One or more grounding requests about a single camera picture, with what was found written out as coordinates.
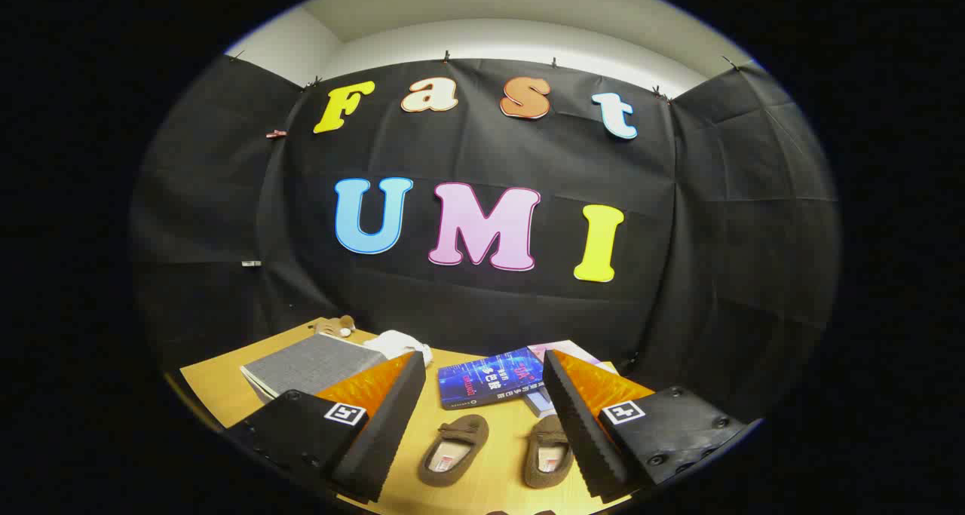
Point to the brown plush toy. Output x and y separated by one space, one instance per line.
332 326

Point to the light blue book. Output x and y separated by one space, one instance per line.
537 403

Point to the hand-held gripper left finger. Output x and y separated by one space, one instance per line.
381 432

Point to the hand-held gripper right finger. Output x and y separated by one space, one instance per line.
584 432

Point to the dark blue book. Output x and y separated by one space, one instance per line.
482 379

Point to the brown fuzzy shoe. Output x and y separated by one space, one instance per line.
546 428
464 427

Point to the pink cover book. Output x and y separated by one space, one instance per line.
565 349

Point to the white plush toy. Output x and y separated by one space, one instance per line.
396 343

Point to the black backdrop cloth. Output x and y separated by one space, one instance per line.
482 153

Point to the grey fabric storage box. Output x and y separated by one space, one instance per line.
309 364

